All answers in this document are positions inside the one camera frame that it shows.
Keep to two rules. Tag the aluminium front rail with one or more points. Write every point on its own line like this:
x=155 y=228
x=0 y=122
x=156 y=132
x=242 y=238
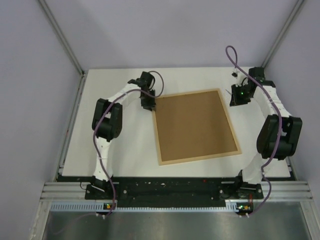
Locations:
x=281 y=191

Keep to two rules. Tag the aluminium right table rail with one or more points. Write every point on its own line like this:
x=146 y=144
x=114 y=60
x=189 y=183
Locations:
x=279 y=136

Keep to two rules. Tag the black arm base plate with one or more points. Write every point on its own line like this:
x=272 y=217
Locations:
x=172 y=188

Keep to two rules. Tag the wooden picture frame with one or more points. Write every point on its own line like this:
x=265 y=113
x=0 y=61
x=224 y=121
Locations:
x=193 y=126

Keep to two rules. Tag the aluminium right corner post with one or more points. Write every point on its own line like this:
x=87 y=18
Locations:
x=294 y=13

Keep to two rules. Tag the aluminium left corner post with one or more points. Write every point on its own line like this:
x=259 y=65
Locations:
x=60 y=36

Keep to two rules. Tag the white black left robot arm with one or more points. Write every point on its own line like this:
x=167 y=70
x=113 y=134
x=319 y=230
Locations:
x=107 y=124

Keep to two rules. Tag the aluminium left table rail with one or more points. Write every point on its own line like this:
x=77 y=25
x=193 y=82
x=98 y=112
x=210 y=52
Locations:
x=67 y=133

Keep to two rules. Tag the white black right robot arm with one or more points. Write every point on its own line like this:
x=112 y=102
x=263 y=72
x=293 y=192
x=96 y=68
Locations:
x=252 y=173

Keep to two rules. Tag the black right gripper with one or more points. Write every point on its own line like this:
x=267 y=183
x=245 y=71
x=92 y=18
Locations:
x=234 y=100

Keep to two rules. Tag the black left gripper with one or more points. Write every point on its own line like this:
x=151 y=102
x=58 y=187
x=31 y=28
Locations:
x=148 y=105

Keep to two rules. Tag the aluminium table rail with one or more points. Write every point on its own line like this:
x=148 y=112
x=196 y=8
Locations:
x=279 y=136
x=67 y=133

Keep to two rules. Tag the aluminium corner post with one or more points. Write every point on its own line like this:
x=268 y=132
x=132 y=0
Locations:
x=294 y=13
x=60 y=36

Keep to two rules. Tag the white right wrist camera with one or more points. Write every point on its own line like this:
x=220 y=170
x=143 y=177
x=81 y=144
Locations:
x=241 y=79

